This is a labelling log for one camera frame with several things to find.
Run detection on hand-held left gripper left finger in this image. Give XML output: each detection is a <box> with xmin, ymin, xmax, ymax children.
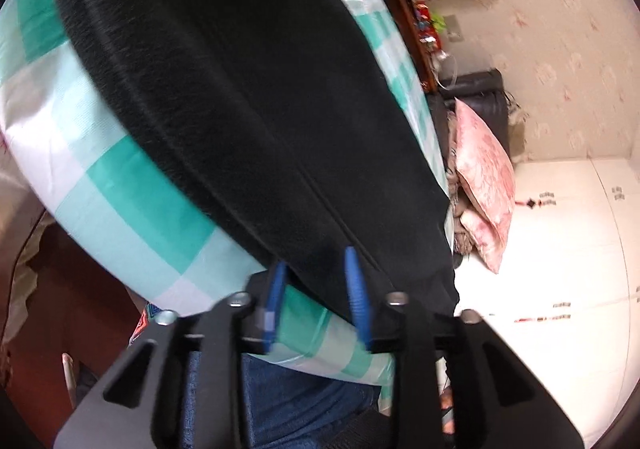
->
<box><xmin>52</xmin><ymin>259</ymin><xmax>289</xmax><ymax>449</ymax></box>

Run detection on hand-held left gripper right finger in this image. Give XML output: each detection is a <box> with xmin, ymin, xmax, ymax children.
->
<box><xmin>344</xmin><ymin>246</ymin><xmax>585</xmax><ymax>449</ymax></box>

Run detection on black pants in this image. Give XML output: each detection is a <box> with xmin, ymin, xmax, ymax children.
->
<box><xmin>52</xmin><ymin>0</ymin><xmax>461</xmax><ymax>330</ymax></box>

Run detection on person's blue jeans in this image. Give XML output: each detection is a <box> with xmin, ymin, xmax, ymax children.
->
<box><xmin>180</xmin><ymin>350</ymin><xmax>397</xmax><ymax>449</ymax></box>

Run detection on small pink pillow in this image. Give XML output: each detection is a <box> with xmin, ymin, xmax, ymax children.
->
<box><xmin>458</xmin><ymin>209</ymin><xmax>503</xmax><ymax>276</ymax></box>

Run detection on brown fringed blanket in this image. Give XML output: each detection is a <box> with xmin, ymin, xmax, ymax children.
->
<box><xmin>444</xmin><ymin>109</ymin><xmax>470</xmax><ymax>257</ymax></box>

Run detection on green white checkered sheet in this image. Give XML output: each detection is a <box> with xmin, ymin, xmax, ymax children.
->
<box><xmin>0</xmin><ymin>0</ymin><xmax>457</xmax><ymax>386</ymax></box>

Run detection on large pink pillow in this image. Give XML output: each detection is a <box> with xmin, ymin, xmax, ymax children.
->
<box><xmin>453</xmin><ymin>98</ymin><xmax>517</xmax><ymax>245</ymax></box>

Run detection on black leather armchair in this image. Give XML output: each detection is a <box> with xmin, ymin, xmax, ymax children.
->
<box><xmin>431</xmin><ymin>70</ymin><xmax>512</xmax><ymax>156</ymax></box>

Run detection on dark wooden nightstand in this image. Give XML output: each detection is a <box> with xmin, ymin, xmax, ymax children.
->
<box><xmin>376</xmin><ymin>0</ymin><xmax>442</xmax><ymax>93</ymax></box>

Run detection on pile of colourful small items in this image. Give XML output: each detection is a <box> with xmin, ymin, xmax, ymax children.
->
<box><xmin>401</xmin><ymin>0</ymin><xmax>449</xmax><ymax>61</ymax></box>

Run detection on grey wall socket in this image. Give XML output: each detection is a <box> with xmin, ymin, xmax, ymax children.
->
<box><xmin>442</xmin><ymin>14</ymin><xmax>466</xmax><ymax>43</ymax></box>

